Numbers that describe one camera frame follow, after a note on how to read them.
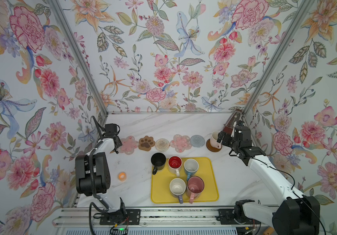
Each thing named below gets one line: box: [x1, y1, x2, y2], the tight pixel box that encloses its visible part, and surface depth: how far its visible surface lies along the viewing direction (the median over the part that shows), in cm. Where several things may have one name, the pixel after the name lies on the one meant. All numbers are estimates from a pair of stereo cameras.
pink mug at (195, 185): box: [186, 175, 205, 205], surface depth 77 cm
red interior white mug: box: [167, 155, 183, 177], surface depth 86 cm
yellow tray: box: [150, 157, 219, 204], surface depth 86 cm
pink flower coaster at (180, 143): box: [169, 134, 193, 154], surface depth 106 cm
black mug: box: [150, 152, 167, 175], surface depth 87 cm
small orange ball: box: [117, 171, 127, 182], surface depth 90 cm
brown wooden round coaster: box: [205, 138, 223, 153], surface depth 102 cm
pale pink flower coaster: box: [116, 135, 139, 155], surface depth 104 cm
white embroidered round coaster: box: [154, 138, 170, 153], surface depth 103 cm
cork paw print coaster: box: [138, 135, 156, 152], surface depth 105 cm
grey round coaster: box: [190, 134, 206, 148], surface depth 106 cm
